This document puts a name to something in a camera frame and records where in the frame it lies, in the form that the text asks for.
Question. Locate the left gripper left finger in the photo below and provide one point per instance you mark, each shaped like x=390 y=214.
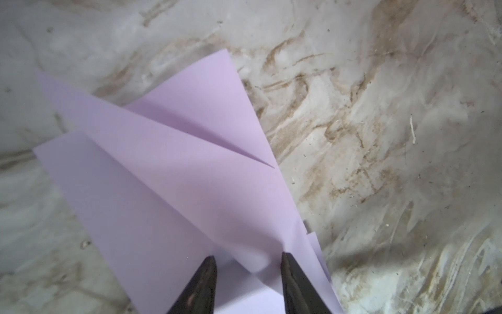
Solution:
x=198 y=297

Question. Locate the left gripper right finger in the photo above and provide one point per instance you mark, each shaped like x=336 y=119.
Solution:
x=300 y=296

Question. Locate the lilac square paper sheet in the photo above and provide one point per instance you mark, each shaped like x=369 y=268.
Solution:
x=183 y=173

